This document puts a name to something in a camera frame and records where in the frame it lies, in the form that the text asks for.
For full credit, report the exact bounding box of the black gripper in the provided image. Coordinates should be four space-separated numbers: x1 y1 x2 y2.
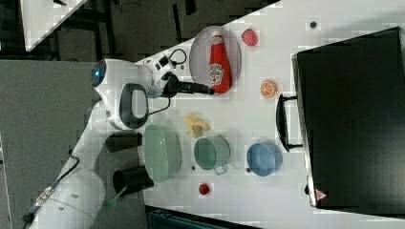
161 72 215 98

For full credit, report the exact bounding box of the red ketchup bottle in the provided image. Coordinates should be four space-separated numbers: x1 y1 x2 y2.
208 31 232 94

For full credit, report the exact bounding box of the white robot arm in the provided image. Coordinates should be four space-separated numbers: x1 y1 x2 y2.
22 56 215 229

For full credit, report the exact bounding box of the red strawberry near plate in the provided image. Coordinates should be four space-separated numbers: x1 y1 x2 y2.
242 29 258 47

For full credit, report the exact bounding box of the peeled banana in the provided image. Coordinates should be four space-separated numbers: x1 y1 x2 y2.
182 114 210 138

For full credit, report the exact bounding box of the green perforated colander basket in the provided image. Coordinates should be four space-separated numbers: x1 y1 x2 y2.
143 124 181 183

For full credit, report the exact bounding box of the green mug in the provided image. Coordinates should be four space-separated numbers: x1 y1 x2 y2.
194 135 230 176

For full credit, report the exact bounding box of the orange slice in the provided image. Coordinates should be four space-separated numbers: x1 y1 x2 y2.
260 79 278 98

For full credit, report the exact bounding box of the small black cup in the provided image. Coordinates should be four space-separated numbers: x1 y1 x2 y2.
105 132 142 153

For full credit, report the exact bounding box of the red strawberry near edge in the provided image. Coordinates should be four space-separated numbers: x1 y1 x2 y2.
199 183 210 196

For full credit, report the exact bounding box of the blue bowl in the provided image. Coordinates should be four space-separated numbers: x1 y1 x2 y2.
246 143 283 177

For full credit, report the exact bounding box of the large black cup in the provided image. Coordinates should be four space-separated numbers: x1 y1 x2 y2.
113 166 154 196

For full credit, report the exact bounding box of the black toaster oven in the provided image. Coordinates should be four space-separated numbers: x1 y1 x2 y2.
291 27 405 219

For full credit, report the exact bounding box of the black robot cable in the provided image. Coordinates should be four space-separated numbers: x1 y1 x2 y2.
22 149 80 228

